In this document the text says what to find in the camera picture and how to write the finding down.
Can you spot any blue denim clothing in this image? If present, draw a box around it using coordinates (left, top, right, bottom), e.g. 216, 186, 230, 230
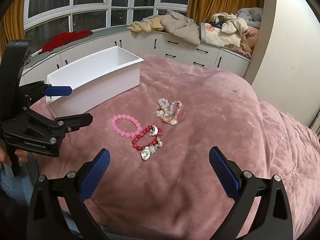
0, 165, 33, 205

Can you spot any yellow cloth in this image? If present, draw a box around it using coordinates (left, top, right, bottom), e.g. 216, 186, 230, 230
127, 16, 165, 33

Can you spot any grey padded jacket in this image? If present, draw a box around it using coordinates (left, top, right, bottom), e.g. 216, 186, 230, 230
236, 7, 264, 28

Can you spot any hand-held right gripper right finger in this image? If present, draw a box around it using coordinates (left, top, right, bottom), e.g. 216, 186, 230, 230
209, 146, 293, 240

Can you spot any pile of beige clothes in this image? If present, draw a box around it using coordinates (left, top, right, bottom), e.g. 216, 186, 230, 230
160, 9, 202, 45

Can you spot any pink plush blanket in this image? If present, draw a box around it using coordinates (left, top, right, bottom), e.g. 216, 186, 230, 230
25, 51, 320, 240

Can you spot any red bead bracelet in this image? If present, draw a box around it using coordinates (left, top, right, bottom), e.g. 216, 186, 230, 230
132, 125, 162, 152

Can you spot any person's left hand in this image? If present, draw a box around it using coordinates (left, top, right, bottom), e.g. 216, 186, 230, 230
0, 146, 29, 167

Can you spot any white crumpled clothing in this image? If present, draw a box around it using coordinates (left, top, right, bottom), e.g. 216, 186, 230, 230
211, 12, 249, 34

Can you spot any red cloth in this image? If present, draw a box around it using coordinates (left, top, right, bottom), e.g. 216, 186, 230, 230
40, 30, 93, 54

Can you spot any white plastic bin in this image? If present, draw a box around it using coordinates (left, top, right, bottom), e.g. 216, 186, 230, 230
46, 46, 145, 118

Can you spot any silver heart charm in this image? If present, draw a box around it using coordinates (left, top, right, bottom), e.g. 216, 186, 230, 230
140, 148, 152, 161

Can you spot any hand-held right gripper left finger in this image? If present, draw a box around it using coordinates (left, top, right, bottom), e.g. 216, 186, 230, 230
26, 148, 111, 240

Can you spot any pastel multicolour bead bracelet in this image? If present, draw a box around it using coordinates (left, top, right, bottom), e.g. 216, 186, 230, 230
161, 100, 183, 125

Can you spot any white window seat cabinet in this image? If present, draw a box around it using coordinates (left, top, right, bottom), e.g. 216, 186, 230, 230
20, 30, 252, 85

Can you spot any pink fleece bundle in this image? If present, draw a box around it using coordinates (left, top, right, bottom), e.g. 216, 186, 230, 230
240, 26, 260, 55

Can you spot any row of black cabinet handles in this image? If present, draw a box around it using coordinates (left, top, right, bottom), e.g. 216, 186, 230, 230
56, 39, 223, 68

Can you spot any pink bead bracelet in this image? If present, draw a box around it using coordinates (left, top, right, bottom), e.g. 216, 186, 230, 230
111, 114, 143, 138

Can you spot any cream flower print pillow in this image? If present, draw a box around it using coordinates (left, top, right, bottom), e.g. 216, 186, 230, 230
200, 22, 248, 52

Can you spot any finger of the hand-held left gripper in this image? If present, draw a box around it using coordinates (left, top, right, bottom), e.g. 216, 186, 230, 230
26, 109, 94, 135
19, 82, 73, 108

